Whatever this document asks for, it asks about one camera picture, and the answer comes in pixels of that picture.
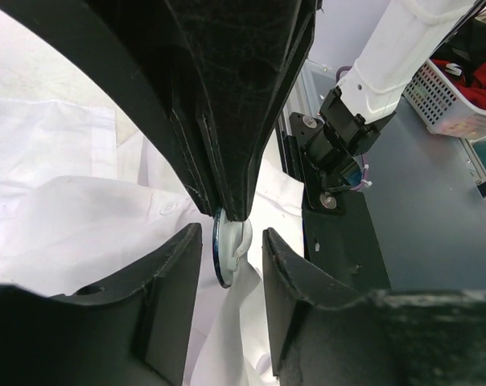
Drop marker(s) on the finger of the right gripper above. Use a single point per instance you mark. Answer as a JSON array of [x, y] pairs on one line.
[[246, 56], [127, 49]]

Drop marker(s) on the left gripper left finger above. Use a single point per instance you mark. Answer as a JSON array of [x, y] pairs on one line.
[[130, 328]]

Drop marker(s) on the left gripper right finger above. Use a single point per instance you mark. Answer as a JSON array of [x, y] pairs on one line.
[[323, 332]]

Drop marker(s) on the blue round brooch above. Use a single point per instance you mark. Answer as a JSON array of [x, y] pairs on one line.
[[231, 241]]

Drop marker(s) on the white garment shirt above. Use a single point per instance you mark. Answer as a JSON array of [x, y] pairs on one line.
[[61, 226]]

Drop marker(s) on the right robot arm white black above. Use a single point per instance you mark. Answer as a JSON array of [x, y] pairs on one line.
[[365, 99]]

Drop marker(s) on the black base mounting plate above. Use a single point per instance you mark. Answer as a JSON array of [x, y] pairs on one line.
[[338, 233]]

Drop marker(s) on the white perforated basket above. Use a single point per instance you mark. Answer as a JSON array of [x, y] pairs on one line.
[[442, 107]]

